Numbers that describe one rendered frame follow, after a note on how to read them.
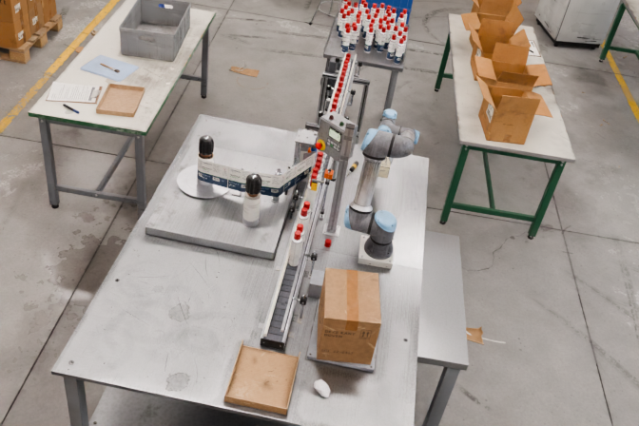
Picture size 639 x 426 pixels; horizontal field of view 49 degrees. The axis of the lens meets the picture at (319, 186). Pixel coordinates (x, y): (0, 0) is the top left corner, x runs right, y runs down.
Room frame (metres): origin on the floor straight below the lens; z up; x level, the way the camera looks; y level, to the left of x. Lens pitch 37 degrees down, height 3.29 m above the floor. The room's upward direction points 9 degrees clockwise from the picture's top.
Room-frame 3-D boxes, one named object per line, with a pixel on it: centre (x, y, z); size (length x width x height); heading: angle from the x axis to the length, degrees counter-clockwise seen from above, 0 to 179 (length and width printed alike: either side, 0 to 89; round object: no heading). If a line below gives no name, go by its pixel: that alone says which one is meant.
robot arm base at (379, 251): (2.75, -0.35, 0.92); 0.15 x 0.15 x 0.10
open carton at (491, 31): (5.19, -1.19, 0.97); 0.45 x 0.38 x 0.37; 92
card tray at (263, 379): (1.86, 0.11, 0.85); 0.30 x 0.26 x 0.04; 176
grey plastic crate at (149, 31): (4.79, 1.39, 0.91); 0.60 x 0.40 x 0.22; 2
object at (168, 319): (2.74, 0.15, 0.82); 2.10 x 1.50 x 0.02; 176
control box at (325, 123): (2.96, -0.05, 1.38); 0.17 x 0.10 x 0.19; 51
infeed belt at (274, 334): (2.86, 0.05, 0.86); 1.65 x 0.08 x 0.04; 176
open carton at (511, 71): (4.73, -1.26, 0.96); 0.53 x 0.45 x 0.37; 91
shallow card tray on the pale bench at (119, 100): (3.87, 1.37, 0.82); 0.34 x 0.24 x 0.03; 5
